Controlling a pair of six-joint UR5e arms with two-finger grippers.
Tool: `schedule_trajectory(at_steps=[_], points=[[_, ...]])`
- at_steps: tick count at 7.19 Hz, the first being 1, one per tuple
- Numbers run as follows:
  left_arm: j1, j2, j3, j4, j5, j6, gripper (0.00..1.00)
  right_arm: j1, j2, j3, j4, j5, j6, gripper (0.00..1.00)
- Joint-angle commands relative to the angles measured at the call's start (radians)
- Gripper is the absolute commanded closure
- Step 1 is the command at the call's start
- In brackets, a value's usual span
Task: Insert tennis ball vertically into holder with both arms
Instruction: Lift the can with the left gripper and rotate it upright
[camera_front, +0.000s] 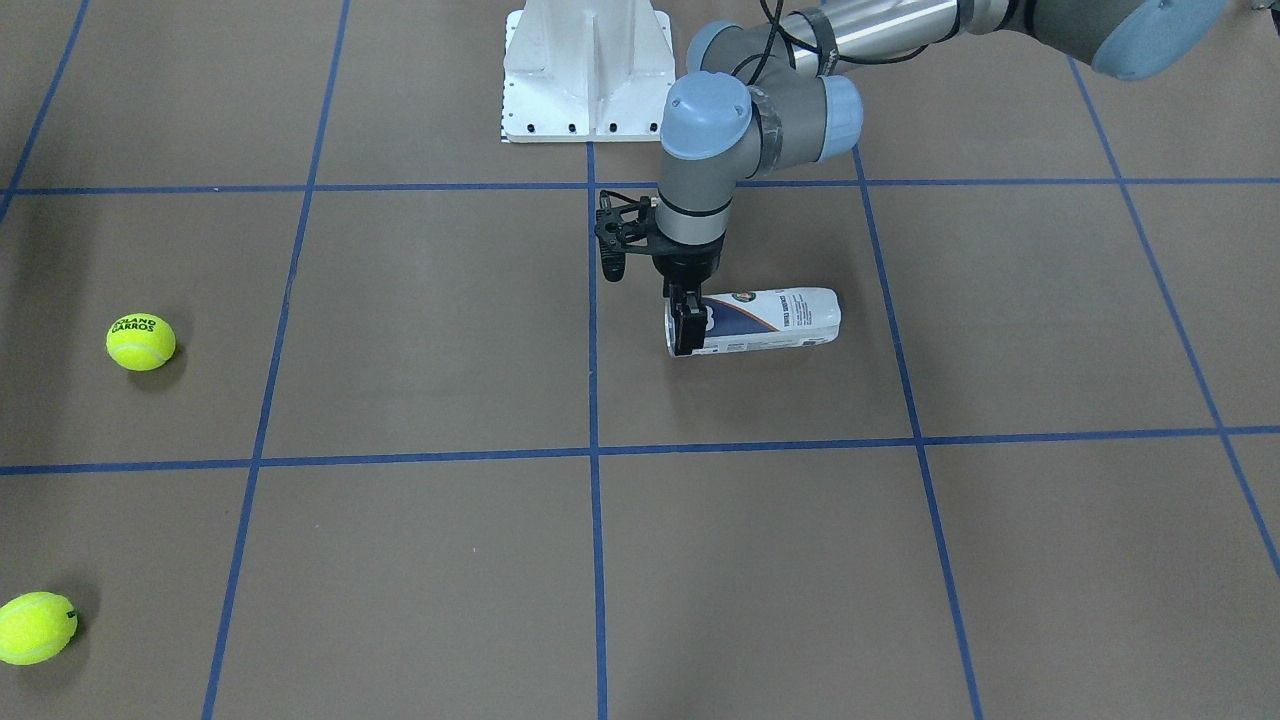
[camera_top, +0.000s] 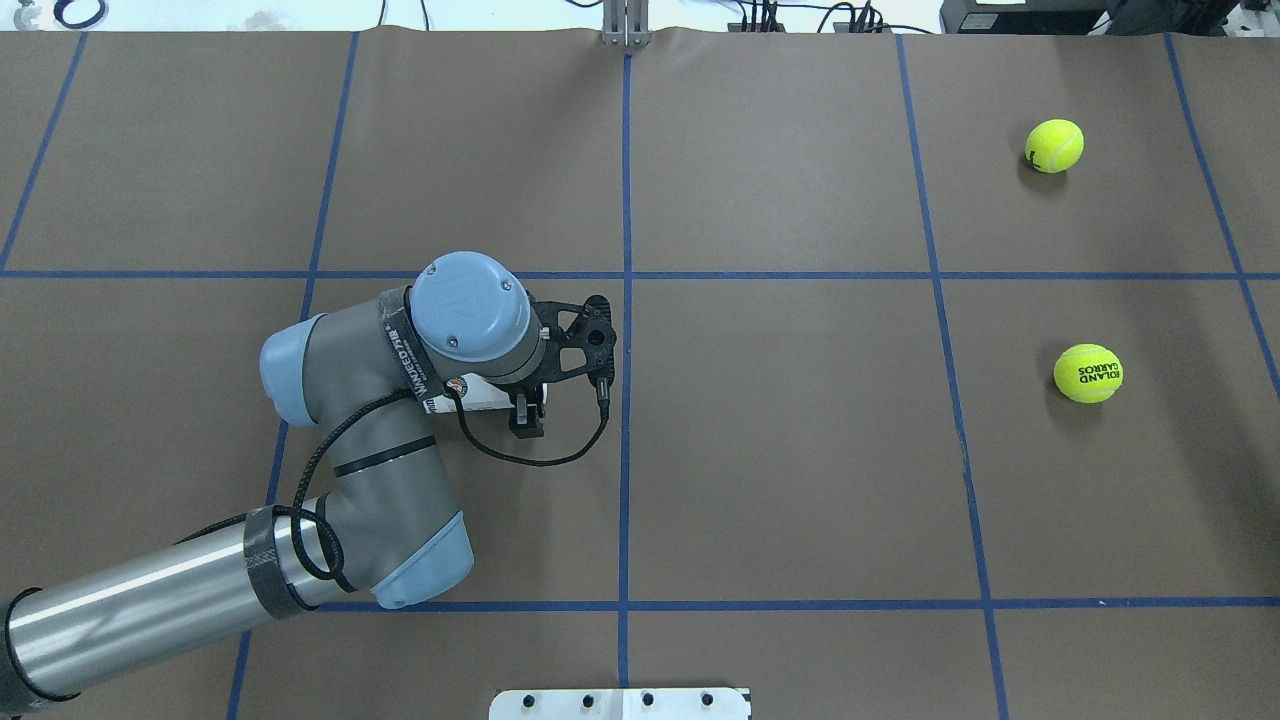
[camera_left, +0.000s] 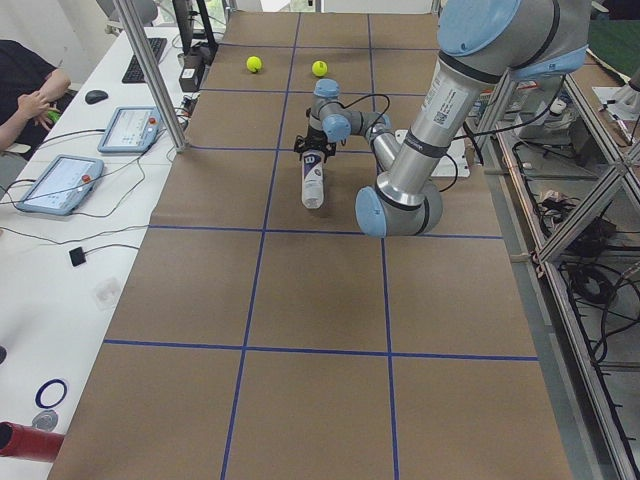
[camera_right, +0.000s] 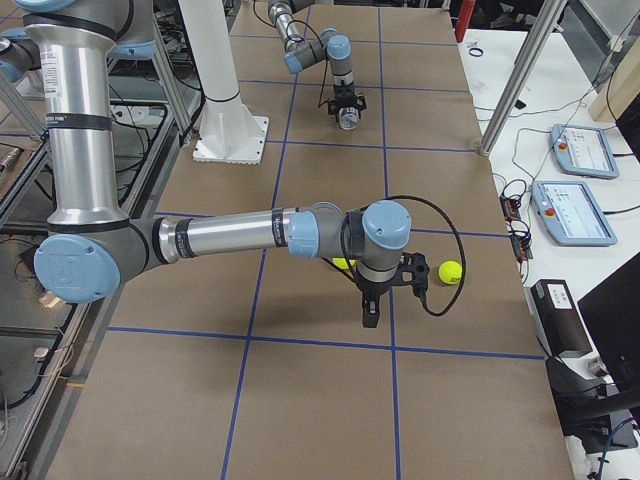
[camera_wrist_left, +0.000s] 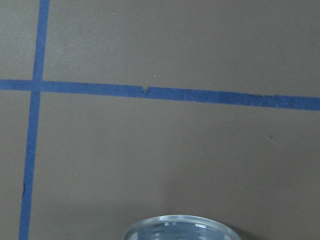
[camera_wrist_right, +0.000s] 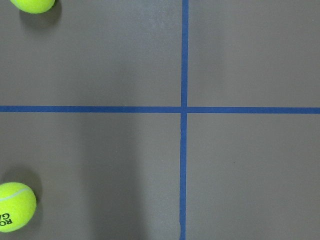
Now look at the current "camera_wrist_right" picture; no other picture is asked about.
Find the yellow Roland Garros tennis ball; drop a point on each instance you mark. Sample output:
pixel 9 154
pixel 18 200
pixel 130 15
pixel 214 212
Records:
pixel 18 204

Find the brown paper table mat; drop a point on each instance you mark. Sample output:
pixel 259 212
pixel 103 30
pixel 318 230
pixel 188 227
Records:
pixel 163 119

